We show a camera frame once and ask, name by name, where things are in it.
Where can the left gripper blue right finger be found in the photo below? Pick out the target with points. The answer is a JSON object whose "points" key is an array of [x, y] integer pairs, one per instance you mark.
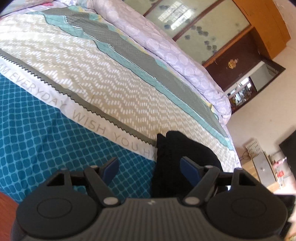
{"points": [[203, 180]]}

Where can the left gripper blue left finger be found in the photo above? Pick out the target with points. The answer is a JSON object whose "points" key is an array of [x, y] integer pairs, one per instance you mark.
{"points": [[97, 181]]}

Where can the wooden cabinet with drawer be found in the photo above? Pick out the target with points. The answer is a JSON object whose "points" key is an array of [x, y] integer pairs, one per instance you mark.
{"points": [[272, 171]]}

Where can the patterned bed cover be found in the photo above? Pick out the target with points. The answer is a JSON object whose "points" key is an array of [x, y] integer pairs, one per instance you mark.
{"points": [[76, 91]]}

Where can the lilac rolled duvet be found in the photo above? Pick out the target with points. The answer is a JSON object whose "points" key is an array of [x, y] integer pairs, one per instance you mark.
{"points": [[148, 35]]}

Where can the sliding glass wardrobe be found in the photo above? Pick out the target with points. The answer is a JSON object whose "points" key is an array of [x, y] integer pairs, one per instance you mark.
{"points": [[204, 28]]}

